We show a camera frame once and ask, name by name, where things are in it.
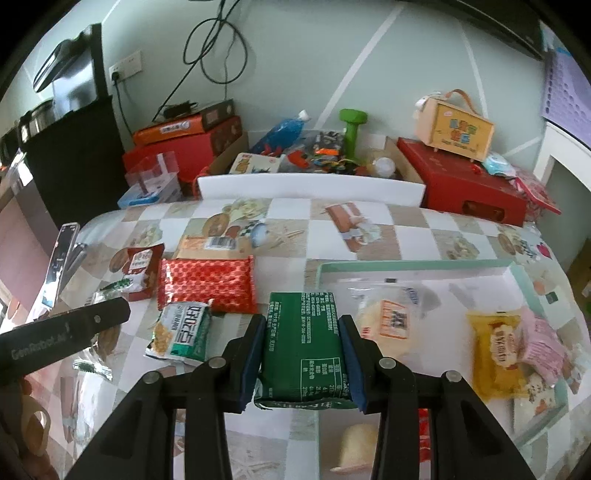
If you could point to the cardboard box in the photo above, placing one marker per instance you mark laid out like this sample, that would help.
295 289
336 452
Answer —
221 161

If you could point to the clear bread packet green ends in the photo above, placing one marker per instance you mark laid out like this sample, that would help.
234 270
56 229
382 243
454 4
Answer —
104 344

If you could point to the clear rice cracker packet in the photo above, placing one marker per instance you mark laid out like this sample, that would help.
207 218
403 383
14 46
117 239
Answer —
392 323

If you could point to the brown cabinet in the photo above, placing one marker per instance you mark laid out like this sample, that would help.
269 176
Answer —
18 230

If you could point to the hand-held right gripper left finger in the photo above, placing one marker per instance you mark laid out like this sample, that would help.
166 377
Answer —
251 364

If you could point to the pink snack packet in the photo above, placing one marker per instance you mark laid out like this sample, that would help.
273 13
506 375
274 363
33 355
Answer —
545 346

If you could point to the black and silver appliance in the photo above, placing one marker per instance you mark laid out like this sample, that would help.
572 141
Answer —
69 69

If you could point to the clear plastic container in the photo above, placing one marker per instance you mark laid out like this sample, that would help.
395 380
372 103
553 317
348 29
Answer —
147 197

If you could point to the red packet white label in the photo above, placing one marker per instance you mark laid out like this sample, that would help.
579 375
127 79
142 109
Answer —
138 270

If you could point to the yellow snack packet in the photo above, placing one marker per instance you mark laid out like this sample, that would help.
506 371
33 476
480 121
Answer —
498 355

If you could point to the smartphone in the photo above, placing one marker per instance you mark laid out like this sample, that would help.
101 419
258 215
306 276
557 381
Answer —
60 263

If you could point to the grey phone stand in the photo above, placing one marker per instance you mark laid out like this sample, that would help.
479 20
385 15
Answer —
76 256

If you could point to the clear plastic box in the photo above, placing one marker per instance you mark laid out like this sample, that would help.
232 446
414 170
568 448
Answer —
154 173

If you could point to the flat red box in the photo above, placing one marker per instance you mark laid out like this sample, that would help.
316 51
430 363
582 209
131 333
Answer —
461 189

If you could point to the blue plastic bag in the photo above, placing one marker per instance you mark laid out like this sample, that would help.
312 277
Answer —
281 134

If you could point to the shiny red patterned packet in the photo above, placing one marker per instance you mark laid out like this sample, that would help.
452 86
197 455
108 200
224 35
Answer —
207 286

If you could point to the green and white snack packet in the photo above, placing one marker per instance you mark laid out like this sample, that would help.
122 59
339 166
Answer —
182 332

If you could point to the silver rice cooker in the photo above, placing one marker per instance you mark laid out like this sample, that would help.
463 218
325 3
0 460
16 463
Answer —
39 117

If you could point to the white and yellow card box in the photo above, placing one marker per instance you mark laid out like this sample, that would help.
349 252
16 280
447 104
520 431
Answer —
256 164

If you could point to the green dumbbell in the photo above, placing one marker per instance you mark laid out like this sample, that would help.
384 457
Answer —
353 129

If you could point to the small white bottle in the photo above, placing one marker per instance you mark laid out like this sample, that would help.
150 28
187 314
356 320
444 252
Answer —
383 167

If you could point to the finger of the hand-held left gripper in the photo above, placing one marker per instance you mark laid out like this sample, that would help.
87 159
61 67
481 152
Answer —
69 330

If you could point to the black cabinet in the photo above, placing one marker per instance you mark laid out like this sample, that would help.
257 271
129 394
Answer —
69 157

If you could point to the red patterned pouch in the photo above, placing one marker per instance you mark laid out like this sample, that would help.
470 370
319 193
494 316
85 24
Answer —
535 194

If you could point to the purple board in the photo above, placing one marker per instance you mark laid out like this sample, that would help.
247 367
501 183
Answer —
570 92

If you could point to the small red snack packet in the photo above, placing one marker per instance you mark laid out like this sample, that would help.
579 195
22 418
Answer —
425 434

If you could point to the person's left hand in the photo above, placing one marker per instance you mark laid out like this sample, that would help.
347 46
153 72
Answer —
32 415

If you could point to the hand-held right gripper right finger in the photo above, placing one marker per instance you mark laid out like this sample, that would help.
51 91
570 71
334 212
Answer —
353 369

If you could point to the white wall socket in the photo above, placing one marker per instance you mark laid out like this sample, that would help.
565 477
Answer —
124 69

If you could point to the white foam board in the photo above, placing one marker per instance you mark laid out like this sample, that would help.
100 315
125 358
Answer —
309 187

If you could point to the pile of small toys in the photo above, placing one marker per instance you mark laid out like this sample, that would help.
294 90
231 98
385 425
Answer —
323 152

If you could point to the dark green snack packet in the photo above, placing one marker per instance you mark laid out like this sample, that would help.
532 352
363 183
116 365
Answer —
300 350

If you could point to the large red box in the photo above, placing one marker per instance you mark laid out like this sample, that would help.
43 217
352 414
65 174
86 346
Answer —
194 152

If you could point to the teal tray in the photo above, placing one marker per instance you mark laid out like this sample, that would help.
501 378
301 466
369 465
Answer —
332 267

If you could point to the black power adapter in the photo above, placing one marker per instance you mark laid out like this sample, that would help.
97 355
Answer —
178 109

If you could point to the long orange box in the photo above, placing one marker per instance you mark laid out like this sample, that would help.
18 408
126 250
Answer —
168 130

